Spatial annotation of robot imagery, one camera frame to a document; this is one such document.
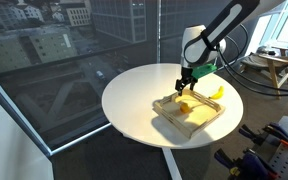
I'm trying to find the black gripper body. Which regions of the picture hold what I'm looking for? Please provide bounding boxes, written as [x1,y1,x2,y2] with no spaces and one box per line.
[181,67,198,85]

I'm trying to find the round yellow fruit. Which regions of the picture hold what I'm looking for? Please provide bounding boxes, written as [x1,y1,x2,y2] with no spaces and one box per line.
[180,103,190,113]

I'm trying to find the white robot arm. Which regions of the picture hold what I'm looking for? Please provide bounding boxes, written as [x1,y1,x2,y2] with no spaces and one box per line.
[175,0,260,95]

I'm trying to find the wooden slatted crate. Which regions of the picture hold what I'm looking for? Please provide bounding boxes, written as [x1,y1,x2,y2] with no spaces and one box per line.
[153,89,225,139]

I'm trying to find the yellow banana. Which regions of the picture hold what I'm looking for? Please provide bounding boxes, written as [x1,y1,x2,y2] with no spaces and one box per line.
[209,86,224,100]

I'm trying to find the wooden lounge chair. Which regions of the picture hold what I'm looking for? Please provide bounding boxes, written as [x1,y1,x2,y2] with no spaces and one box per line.
[240,47,288,99]

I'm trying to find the blue orange clamp upper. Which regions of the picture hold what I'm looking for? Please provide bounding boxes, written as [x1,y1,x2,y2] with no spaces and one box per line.
[239,122,288,146]

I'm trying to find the blue orange clamp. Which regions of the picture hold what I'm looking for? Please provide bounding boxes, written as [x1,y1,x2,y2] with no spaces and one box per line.
[214,149,278,180]
[239,122,288,146]

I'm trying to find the blue orange clamp lower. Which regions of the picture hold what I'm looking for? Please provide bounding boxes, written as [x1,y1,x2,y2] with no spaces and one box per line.
[214,149,278,180]

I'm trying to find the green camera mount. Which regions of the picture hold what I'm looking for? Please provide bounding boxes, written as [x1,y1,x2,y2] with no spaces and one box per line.
[191,64,217,79]

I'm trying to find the white table pedestal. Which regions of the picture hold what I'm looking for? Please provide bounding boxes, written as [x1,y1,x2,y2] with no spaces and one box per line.
[162,148,182,180]

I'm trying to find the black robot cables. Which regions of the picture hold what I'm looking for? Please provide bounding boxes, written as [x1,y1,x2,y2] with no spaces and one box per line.
[217,23,288,98]

